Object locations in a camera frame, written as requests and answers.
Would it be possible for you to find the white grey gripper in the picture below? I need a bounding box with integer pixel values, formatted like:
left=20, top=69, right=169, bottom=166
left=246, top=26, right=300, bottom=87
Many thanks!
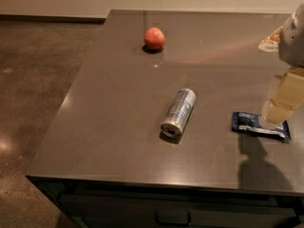
left=260, top=3, right=304, bottom=124

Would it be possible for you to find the blue rxbar wrapper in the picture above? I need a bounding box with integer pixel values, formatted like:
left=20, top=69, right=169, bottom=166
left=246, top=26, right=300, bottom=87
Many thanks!
left=231, top=112, right=291, bottom=141

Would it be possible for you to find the red apple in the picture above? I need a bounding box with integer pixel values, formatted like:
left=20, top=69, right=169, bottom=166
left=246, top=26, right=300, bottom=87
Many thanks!
left=143, top=28, right=165, bottom=50

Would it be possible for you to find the white plastic bag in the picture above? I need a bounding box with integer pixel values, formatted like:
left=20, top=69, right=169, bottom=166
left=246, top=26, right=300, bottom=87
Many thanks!
left=258, top=27, right=283, bottom=52

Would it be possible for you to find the silver blue drink can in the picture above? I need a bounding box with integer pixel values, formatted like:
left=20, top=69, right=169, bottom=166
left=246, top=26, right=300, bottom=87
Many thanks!
left=161, top=88, right=196, bottom=138

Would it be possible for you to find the dark cabinet drawer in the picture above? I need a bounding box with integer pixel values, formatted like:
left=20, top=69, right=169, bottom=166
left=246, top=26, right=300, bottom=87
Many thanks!
left=59, top=194, right=302, bottom=228

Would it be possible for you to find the black drawer handle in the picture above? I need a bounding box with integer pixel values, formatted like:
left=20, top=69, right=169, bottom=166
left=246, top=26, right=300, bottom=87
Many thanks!
left=155, top=210, right=192, bottom=227

